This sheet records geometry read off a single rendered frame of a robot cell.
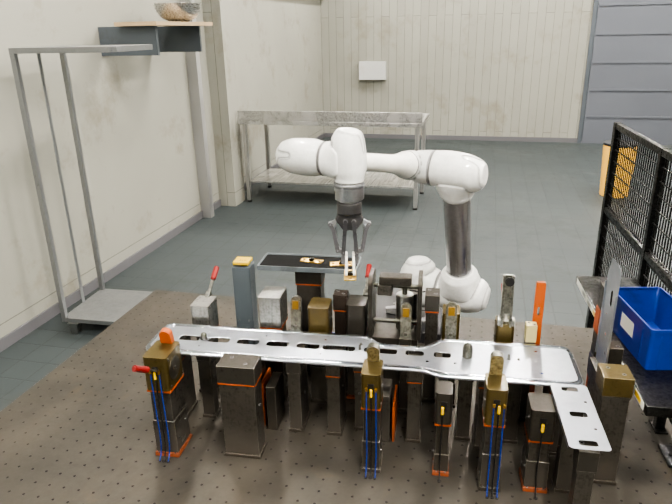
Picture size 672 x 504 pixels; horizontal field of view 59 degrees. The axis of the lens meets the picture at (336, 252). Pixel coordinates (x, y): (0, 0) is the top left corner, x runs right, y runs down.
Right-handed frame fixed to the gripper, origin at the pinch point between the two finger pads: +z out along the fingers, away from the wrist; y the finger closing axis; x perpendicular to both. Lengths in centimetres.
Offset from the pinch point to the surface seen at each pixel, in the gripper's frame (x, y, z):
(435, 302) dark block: -12.2, -28.8, 19.5
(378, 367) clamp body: 20.8, -7.9, 24.4
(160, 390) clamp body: 17, 58, 34
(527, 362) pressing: 11, -54, 29
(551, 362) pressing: 11, -61, 29
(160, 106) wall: -414, 181, -1
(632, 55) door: -882, -473, -15
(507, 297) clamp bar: -6, -51, 15
